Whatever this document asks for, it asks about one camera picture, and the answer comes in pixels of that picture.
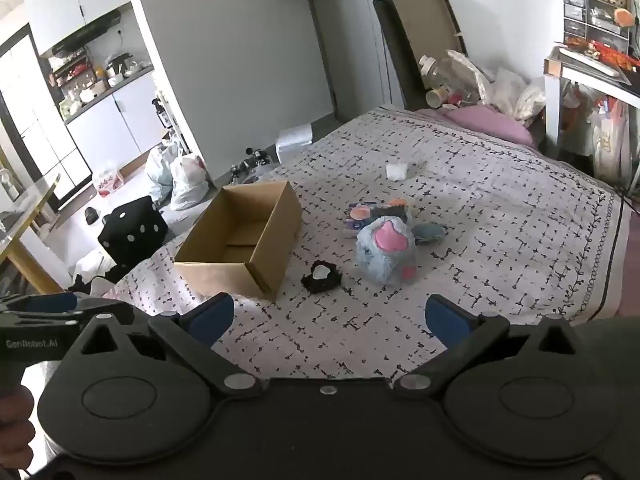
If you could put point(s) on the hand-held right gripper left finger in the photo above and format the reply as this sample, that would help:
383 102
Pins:
210 316

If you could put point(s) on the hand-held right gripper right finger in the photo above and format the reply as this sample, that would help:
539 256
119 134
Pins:
446 316

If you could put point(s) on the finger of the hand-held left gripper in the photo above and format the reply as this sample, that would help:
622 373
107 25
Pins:
50 303
45 320

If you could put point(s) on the brown cardboard box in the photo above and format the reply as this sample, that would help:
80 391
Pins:
262 265

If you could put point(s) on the blue and pink plush toy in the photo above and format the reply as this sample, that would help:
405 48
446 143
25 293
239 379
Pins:
375 265

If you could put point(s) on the black soft item white patch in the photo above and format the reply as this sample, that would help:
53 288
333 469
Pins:
325 285

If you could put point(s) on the colourful printed soft pouch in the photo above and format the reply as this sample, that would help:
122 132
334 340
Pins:
357 215

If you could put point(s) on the person's left hand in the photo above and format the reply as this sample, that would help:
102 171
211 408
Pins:
15 430

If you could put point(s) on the wooden table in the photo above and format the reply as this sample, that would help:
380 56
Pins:
25 240

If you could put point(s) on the black slipper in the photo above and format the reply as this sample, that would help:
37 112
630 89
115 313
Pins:
91 216

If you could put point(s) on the black dice stool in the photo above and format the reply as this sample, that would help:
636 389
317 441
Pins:
135 220

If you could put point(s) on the white plastic bag red print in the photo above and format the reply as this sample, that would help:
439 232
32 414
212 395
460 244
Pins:
190 185

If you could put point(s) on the red and white plastic bag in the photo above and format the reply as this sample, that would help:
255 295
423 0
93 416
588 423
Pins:
107 180

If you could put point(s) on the black and white shoe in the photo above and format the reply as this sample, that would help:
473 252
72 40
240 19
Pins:
237 169
257 157

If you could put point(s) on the white cube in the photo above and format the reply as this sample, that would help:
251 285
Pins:
397 171

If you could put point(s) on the pale blue plastic bag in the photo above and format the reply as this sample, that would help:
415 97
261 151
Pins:
160 170

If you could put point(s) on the white kitchen base cabinets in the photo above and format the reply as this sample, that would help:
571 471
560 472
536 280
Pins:
110 120

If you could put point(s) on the white box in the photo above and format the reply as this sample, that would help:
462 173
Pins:
294 142

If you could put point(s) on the pink pillow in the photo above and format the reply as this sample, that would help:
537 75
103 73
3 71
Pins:
490 122

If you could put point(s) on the dark spray bottle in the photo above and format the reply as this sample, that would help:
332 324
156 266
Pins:
160 112

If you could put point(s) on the paper cup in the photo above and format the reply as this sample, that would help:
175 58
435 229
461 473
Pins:
436 97

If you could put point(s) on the heap of white plastic bags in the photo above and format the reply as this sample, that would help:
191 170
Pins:
505 90

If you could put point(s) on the white desk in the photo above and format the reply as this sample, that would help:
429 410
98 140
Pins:
552 105

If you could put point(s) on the plastic bag under desk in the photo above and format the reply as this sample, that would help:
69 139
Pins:
607 140

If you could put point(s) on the clear plastic bottle white cap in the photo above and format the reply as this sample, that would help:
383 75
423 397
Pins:
445 72

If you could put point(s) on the range hood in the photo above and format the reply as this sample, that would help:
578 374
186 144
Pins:
85 35

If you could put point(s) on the grey door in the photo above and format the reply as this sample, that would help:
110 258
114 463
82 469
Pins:
360 50

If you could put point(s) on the grey drawer organiser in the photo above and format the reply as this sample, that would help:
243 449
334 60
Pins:
595 22

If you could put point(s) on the brown board black frame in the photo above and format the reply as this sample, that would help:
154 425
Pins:
420 20

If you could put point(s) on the white kitchen wall cabinets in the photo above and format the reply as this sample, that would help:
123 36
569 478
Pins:
75 0

